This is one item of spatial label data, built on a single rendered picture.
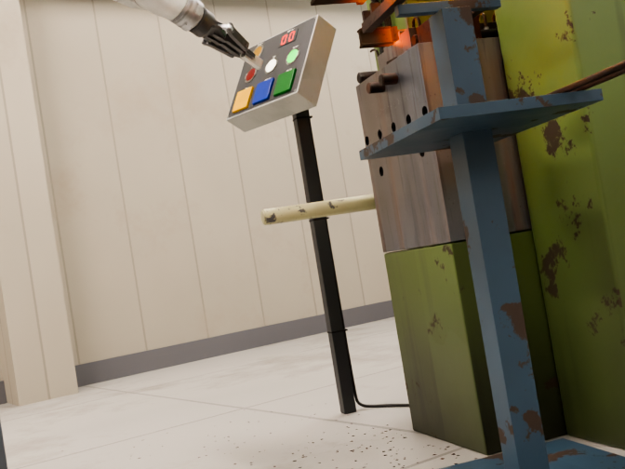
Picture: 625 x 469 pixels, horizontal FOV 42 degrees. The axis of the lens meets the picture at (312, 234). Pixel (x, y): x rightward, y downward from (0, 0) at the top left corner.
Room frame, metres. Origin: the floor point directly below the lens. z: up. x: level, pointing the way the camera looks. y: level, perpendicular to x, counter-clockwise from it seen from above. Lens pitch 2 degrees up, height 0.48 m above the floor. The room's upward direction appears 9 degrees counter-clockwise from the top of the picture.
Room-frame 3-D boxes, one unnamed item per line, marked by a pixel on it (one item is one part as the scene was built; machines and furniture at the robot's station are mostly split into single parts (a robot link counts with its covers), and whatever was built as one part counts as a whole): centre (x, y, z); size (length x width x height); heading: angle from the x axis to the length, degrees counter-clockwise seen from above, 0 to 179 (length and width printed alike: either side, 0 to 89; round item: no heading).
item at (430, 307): (2.05, -0.50, 0.23); 0.56 x 0.38 x 0.47; 109
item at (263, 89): (2.45, 0.07, 1.01); 0.07 x 0.05 x 0.07; 44
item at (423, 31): (1.88, -0.39, 0.95); 0.12 x 0.09 x 0.07; 109
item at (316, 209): (2.33, -0.08, 0.62); 0.44 x 0.05 x 0.05; 109
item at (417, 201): (2.05, -0.50, 0.69); 0.56 x 0.38 x 0.45; 109
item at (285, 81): (2.38, 0.01, 1.01); 0.07 x 0.05 x 0.07; 44
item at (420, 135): (1.51, -0.32, 0.67); 0.40 x 0.30 x 0.02; 15
